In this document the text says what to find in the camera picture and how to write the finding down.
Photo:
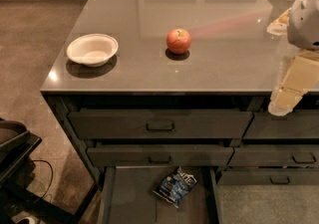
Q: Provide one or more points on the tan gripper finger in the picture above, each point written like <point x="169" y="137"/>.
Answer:
<point x="301" y="76"/>
<point x="279" y="26"/>

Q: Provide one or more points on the blue chip bag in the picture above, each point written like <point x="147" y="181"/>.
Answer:
<point x="174" y="187"/>

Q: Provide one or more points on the top right drawer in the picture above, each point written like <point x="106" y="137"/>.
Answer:
<point x="299" y="124"/>

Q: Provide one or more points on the middle right drawer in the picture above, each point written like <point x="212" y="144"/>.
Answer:
<point x="275" y="155"/>

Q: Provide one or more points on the grey counter cabinet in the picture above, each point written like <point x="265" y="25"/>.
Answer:
<point x="233" y="63"/>

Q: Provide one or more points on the bottom right drawer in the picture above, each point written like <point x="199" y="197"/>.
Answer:
<point x="269" y="177"/>

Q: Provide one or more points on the open bottom left drawer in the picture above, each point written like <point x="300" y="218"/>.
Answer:
<point x="128" y="198"/>

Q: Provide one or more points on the middle left drawer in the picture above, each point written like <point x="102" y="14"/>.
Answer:
<point x="159" y="154"/>

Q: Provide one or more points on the top left drawer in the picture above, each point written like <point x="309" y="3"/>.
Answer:
<point x="140" y="124"/>

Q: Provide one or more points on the red apple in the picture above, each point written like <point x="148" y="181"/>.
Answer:
<point x="178" y="41"/>

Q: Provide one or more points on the white paper bowl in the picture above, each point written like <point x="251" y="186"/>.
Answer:
<point x="92" y="50"/>

